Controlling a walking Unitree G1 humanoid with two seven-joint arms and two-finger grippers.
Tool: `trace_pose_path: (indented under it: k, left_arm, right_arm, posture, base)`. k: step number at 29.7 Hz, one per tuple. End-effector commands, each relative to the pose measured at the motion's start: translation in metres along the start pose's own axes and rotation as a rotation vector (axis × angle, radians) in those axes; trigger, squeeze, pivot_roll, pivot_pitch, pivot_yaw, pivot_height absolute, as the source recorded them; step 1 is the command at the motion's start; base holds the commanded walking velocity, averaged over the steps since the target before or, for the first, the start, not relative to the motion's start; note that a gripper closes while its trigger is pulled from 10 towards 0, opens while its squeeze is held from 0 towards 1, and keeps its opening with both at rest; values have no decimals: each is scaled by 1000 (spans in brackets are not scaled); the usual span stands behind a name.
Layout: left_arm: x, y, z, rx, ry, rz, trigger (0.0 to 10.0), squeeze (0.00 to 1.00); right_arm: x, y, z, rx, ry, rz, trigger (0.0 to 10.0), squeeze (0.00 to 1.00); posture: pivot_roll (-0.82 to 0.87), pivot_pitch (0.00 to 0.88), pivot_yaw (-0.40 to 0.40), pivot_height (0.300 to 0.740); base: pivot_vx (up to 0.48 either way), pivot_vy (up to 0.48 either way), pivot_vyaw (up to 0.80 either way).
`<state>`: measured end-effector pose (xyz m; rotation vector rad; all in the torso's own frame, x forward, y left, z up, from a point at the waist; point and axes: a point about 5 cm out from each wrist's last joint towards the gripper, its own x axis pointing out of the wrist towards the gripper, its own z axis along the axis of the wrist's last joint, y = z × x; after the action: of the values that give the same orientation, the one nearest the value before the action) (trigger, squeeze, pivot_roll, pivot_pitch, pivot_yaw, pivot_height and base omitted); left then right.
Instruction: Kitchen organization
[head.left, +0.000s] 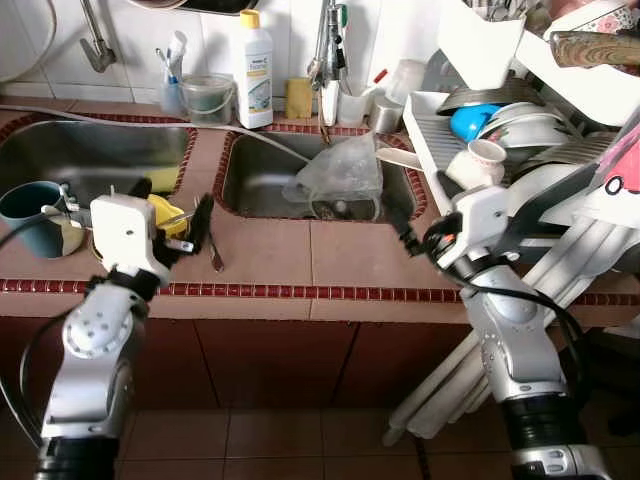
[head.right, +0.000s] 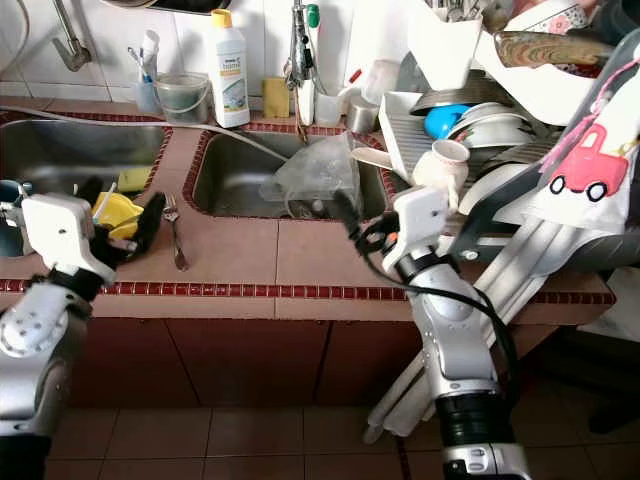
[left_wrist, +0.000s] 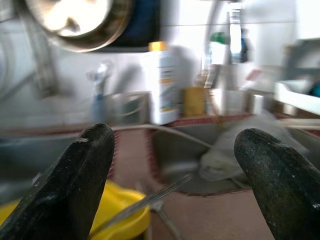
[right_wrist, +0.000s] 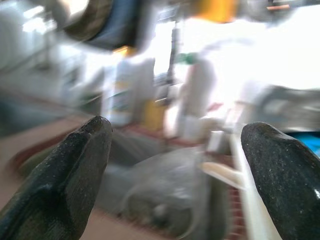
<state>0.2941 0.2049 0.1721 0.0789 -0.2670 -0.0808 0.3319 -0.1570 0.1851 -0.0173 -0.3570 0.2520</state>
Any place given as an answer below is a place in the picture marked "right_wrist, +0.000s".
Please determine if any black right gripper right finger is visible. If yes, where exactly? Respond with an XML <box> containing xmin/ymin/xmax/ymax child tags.
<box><xmin>240</xmin><ymin>121</ymin><xmax>320</xmax><ymax>240</ymax></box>

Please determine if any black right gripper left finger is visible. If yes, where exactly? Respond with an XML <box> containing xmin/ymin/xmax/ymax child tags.
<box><xmin>0</xmin><ymin>115</ymin><xmax>113</xmax><ymax>240</ymax></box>

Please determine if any white dish rack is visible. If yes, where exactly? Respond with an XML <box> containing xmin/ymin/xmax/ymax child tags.
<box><xmin>228</xmin><ymin>137</ymin><xmax>280</xmax><ymax>240</ymax></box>

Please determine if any blue bowl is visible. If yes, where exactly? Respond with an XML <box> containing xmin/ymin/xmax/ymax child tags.
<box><xmin>287</xmin><ymin>131</ymin><xmax>320</xmax><ymax>151</ymax></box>

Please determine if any wooden spatula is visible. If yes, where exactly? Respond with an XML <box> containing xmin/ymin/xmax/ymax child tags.
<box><xmin>199</xmin><ymin>161</ymin><xmax>247</xmax><ymax>190</ymax></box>

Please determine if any clear plastic bag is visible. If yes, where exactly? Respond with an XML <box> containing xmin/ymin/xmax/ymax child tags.
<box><xmin>119</xmin><ymin>147</ymin><xmax>212</xmax><ymax>226</ymax></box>

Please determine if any white yellow-capped detergent bottle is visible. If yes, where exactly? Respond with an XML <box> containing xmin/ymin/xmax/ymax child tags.
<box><xmin>102</xmin><ymin>46</ymin><xmax>156</xmax><ymax>126</ymax></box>

